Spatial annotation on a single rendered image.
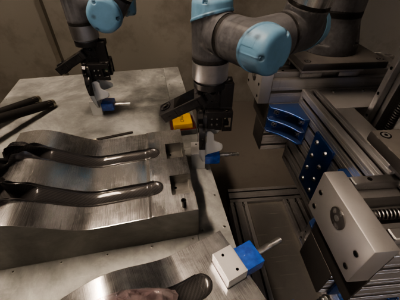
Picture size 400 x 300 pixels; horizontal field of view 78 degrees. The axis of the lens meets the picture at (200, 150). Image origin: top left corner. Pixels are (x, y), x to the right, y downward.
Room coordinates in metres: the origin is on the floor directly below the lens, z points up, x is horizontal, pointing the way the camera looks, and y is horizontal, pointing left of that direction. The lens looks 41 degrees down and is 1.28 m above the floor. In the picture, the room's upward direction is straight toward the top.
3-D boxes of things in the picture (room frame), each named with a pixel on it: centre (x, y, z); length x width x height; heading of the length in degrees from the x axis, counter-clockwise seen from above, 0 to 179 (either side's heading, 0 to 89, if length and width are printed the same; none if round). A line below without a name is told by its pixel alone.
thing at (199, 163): (0.50, -0.04, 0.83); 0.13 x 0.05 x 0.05; 93
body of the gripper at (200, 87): (0.50, -0.03, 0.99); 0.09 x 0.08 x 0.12; 93
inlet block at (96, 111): (0.76, 0.31, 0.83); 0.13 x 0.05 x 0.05; 95
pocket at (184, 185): (0.34, 0.04, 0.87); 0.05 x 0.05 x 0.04; 11
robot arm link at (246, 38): (0.43, -0.10, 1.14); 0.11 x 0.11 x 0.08; 37
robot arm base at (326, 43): (0.72, -0.36, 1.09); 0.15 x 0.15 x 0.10
